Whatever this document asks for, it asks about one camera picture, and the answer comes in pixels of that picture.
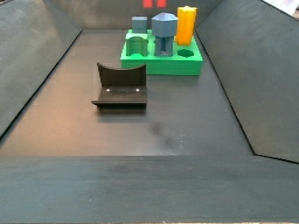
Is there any red double-square block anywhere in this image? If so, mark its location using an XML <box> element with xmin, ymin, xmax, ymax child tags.
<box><xmin>143</xmin><ymin>0</ymin><xmax>167</xmax><ymax>9</ymax></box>

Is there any green shape sorter board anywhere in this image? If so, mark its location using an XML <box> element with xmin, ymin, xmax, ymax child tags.
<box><xmin>121</xmin><ymin>30</ymin><xmax>203</xmax><ymax>76</ymax></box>

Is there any blue square block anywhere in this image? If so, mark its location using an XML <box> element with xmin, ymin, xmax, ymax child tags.
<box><xmin>133</xmin><ymin>17</ymin><xmax>147</xmax><ymax>33</ymax></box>

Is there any green arch block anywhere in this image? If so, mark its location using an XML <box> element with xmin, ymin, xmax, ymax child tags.
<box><xmin>126</xmin><ymin>35</ymin><xmax>149</xmax><ymax>56</ymax></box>

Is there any yellow star block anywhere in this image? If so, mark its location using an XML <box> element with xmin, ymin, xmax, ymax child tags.
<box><xmin>175</xmin><ymin>6</ymin><xmax>198</xmax><ymax>46</ymax></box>

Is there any light blue pentagon block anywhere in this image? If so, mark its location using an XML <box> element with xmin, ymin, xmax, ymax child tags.
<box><xmin>153</xmin><ymin>12</ymin><xmax>178</xmax><ymax>57</ymax></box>

